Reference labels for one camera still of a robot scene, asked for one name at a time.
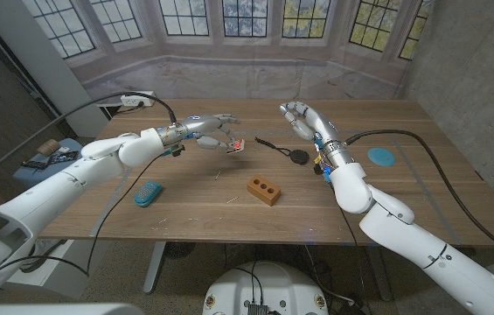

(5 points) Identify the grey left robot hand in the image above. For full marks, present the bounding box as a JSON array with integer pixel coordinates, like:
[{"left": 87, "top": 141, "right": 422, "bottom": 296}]
[{"left": 157, "top": 113, "right": 242, "bottom": 154}]

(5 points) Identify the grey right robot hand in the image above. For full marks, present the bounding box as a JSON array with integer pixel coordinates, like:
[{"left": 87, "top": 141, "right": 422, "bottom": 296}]
[{"left": 279, "top": 101, "right": 355, "bottom": 170}]

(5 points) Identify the small red white matchbox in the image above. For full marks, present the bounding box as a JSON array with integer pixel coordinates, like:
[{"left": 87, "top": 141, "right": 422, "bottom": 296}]
[{"left": 226, "top": 139, "right": 246, "bottom": 155}]

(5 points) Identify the brown wooden block with holes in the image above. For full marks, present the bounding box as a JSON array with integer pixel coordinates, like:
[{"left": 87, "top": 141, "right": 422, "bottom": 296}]
[{"left": 247, "top": 174, "right": 282, "bottom": 207}]

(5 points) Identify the printed window backdrop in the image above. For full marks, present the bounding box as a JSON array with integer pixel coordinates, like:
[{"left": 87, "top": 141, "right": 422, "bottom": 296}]
[{"left": 21, "top": 0, "right": 434, "bottom": 106}]

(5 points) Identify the teal round disc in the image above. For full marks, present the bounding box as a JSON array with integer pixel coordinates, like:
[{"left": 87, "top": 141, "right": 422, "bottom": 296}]
[{"left": 367, "top": 147, "right": 397, "bottom": 168}]

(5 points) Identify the white power strip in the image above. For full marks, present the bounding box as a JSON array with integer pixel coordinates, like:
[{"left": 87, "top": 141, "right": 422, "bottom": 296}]
[{"left": 120, "top": 90, "right": 157, "bottom": 109}]

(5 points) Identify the teal handheld calculator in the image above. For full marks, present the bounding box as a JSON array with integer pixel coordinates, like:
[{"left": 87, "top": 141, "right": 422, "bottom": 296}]
[{"left": 133, "top": 180, "right": 164, "bottom": 208}]

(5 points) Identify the black floor fan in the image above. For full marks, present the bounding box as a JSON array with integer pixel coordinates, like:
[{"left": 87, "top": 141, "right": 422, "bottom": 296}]
[{"left": 165, "top": 241, "right": 198, "bottom": 260}]

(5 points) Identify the black remote control with buttons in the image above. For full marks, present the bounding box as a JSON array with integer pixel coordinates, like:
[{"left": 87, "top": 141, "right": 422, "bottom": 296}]
[{"left": 47, "top": 150, "right": 80, "bottom": 165}]

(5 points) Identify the grey metal table leg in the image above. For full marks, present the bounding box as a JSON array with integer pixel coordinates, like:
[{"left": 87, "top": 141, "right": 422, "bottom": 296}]
[
  {"left": 364, "top": 245, "right": 390, "bottom": 285},
  {"left": 143, "top": 241, "right": 169, "bottom": 295}
]

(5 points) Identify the beige twine roll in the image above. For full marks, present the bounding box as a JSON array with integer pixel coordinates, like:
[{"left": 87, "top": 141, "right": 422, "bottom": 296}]
[{"left": 36, "top": 138, "right": 61, "bottom": 157}]

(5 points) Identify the blue padded stool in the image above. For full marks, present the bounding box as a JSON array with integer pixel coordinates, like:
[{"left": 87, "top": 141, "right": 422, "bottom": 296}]
[{"left": 12, "top": 137, "right": 87, "bottom": 193}]

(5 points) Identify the white robot torso base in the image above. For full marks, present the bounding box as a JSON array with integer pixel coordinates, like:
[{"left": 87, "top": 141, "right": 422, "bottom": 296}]
[{"left": 202, "top": 260, "right": 330, "bottom": 315}]

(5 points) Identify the slim black remote control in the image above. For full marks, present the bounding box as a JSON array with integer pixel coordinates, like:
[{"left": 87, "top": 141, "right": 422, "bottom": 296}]
[{"left": 19, "top": 159, "right": 49, "bottom": 171}]

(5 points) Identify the white robot body edge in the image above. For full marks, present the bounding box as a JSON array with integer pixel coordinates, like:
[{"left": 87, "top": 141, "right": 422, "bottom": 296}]
[{"left": 0, "top": 303, "right": 145, "bottom": 315}]

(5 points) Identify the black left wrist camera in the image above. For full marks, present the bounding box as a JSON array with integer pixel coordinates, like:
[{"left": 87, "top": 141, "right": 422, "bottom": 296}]
[{"left": 163, "top": 143, "right": 186, "bottom": 158}]

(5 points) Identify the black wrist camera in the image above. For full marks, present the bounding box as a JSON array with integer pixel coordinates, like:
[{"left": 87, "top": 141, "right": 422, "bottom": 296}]
[
  {"left": 163, "top": 143, "right": 186, "bottom": 158},
  {"left": 314, "top": 162, "right": 331, "bottom": 184}
]

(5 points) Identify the black round disc with cord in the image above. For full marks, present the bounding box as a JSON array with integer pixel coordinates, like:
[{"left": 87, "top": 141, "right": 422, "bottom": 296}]
[{"left": 254, "top": 136, "right": 310, "bottom": 166}]

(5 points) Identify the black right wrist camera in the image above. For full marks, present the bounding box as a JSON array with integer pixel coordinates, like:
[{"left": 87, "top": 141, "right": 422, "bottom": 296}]
[{"left": 314, "top": 162, "right": 331, "bottom": 184}]

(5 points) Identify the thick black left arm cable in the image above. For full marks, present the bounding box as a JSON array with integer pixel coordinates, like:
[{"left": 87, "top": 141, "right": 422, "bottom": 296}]
[{"left": 0, "top": 90, "right": 177, "bottom": 193}]

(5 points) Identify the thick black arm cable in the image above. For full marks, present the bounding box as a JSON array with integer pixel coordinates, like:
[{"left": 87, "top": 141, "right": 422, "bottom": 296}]
[
  {"left": 0, "top": 90, "right": 177, "bottom": 193},
  {"left": 344, "top": 129, "right": 494, "bottom": 263}
]

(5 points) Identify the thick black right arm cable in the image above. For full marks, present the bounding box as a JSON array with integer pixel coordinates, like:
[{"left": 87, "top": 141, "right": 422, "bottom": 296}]
[{"left": 344, "top": 129, "right": 494, "bottom": 263}]

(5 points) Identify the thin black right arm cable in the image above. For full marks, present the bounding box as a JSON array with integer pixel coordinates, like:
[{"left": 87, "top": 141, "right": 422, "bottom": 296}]
[{"left": 330, "top": 182, "right": 368, "bottom": 315}]

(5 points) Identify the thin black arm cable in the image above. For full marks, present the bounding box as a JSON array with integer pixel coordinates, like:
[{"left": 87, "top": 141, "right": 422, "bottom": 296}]
[
  {"left": 330, "top": 182, "right": 368, "bottom": 315},
  {"left": 0, "top": 152, "right": 164, "bottom": 277}
]

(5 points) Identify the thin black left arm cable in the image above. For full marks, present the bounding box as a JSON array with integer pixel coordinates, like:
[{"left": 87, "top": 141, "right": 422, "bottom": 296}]
[{"left": 0, "top": 152, "right": 164, "bottom": 277}]

